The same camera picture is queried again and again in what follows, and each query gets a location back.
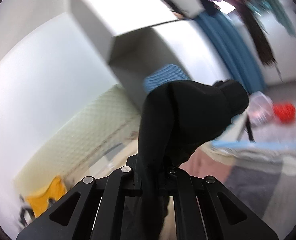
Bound hanging dark clothes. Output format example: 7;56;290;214
200;0;296;76

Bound cream quilted headboard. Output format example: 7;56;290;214
14;85;140;196

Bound blue curtain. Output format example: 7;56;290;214
194;11;266;94

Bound white wardrobe cabinet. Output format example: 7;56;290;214
70;0;230;108

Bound black puffer jacket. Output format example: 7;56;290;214
123;79;250;240

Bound yellow pillow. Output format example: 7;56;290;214
25;176;67;218

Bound blue towel on chair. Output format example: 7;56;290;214
143;64;190;94

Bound red round object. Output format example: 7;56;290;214
273;102;296;124

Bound checkered patchwork duvet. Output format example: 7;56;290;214
95;112;296;240

